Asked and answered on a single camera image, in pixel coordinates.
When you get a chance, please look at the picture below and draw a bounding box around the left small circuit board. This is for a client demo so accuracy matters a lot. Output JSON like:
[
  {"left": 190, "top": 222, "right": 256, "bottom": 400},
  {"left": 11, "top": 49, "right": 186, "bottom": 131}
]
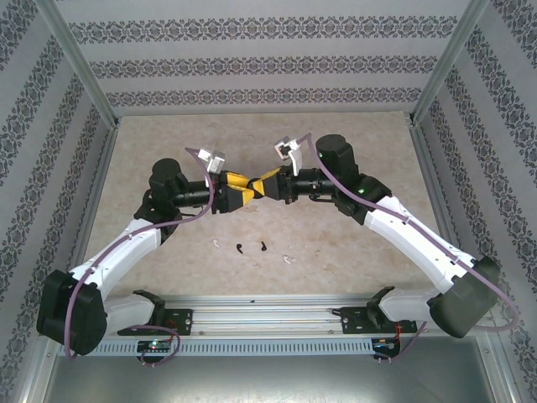
[{"left": 137, "top": 338, "right": 174, "bottom": 353}]

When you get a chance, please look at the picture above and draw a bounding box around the grey sheet metal shelf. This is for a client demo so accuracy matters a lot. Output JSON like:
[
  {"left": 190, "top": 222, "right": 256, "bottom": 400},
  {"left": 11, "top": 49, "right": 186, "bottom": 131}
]
[{"left": 41, "top": 352, "right": 515, "bottom": 403}]

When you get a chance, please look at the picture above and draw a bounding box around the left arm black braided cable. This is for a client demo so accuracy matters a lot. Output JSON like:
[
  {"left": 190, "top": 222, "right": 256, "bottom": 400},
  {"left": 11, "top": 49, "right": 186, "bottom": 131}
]
[{"left": 178, "top": 204, "right": 213, "bottom": 222}]

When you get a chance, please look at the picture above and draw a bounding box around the aluminium side frame rail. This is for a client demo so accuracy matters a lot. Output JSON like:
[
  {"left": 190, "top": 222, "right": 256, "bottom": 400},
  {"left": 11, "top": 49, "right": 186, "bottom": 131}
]
[
  {"left": 409, "top": 119, "right": 521, "bottom": 403},
  {"left": 39, "top": 121, "right": 121, "bottom": 362}
]

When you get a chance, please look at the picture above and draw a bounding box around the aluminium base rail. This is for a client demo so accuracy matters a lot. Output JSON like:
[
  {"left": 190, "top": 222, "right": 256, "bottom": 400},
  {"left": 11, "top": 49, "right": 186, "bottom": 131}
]
[{"left": 161, "top": 296, "right": 381, "bottom": 337}]

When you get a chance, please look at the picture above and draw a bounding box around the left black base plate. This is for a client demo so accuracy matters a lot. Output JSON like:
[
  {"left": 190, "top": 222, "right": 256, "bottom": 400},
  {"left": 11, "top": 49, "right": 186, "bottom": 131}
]
[{"left": 117, "top": 308, "right": 195, "bottom": 337}]

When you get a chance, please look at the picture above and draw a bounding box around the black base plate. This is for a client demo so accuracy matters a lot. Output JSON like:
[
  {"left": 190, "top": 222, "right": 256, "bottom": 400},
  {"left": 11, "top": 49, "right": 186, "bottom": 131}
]
[
  {"left": 335, "top": 306, "right": 423, "bottom": 335},
  {"left": 117, "top": 308, "right": 195, "bottom": 337}
]

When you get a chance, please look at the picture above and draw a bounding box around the aluminium frame post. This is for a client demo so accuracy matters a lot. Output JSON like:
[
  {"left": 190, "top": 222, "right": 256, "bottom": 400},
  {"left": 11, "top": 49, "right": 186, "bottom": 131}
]
[
  {"left": 35, "top": 0, "right": 122, "bottom": 127},
  {"left": 407, "top": 0, "right": 492, "bottom": 126}
]

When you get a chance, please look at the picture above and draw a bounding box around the slotted grey cable duct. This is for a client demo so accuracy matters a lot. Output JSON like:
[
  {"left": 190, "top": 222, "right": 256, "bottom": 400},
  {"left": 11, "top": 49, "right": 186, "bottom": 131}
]
[{"left": 56, "top": 335, "right": 425, "bottom": 356}]

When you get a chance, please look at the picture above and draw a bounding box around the short purple board cable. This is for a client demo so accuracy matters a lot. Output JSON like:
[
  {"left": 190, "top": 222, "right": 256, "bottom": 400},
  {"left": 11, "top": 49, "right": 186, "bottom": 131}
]
[
  {"left": 377, "top": 321, "right": 429, "bottom": 366},
  {"left": 140, "top": 322, "right": 181, "bottom": 369}
]

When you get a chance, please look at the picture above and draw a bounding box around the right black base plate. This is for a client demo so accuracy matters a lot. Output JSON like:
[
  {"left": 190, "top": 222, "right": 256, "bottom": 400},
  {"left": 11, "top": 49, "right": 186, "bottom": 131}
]
[{"left": 335, "top": 306, "right": 423, "bottom": 335}]

